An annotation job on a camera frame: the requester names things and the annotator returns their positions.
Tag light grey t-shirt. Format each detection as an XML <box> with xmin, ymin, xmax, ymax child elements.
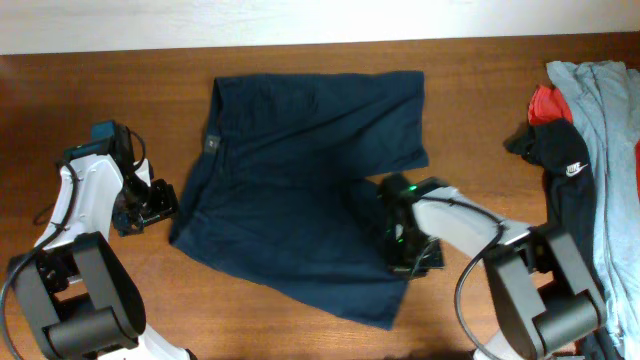
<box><xmin>546</xmin><ymin>61</ymin><xmax>639</xmax><ymax>359</ymax></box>

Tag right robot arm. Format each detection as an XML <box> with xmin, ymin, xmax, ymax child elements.
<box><xmin>378</xmin><ymin>174</ymin><xmax>606</xmax><ymax>359</ymax></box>

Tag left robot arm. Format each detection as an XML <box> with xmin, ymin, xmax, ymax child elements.
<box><xmin>1</xmin><ymin>120</ymin><xmax>195</xmax><ymax>360</ymax></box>

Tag navy blue shorts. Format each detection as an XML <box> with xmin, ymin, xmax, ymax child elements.
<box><xmin>169</xmin><ymin>71</ymin><xmax>429</xmax><ymax>330</ymax></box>

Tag red garment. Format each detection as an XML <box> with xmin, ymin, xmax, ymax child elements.
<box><xmin>527</xmin><ymin>85</ymin><xmax>573</xmax><ymax>126</ymax></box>

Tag black nike garment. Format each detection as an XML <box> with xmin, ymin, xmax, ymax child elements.
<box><xmin>502</xmin><ymin>117</ymin><xmax>624</xmax><ymax>360</ymax></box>

